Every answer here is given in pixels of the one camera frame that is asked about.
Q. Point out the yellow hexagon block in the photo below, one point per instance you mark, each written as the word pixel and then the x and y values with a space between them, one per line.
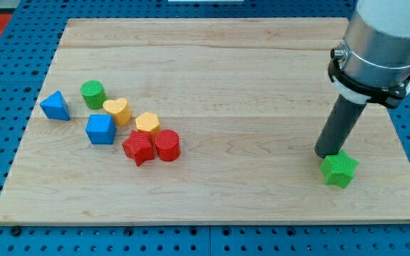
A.
pixel 148 122

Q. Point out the blue cube block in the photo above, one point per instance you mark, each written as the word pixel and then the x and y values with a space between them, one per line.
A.
pixel 100 129

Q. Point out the red star block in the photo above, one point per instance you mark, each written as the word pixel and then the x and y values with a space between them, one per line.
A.
pixel 138 147

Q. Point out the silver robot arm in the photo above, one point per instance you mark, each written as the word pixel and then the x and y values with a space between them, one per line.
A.
pixel 372 62

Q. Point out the red cylinder block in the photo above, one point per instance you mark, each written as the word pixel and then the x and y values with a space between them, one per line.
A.
pixel 167 144

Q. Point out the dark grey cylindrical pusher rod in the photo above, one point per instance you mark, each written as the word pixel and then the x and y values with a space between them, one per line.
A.
pixel 339 124

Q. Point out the green star block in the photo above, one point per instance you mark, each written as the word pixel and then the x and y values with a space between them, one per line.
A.
pixel 338 169

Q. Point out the light wooden board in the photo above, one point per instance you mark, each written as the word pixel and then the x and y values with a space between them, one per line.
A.
pixel 248 98

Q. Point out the blue triangle block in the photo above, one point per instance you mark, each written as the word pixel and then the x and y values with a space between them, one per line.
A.
pixel 55 107

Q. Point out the green cylinder block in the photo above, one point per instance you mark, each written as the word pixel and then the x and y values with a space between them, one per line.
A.
pixel 93 94

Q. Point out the blue perforated metal table panel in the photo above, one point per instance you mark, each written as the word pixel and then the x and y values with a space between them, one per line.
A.
pixel 30 32

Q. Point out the yellow heart block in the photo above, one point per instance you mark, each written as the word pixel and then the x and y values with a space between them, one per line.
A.
pixel 119 109

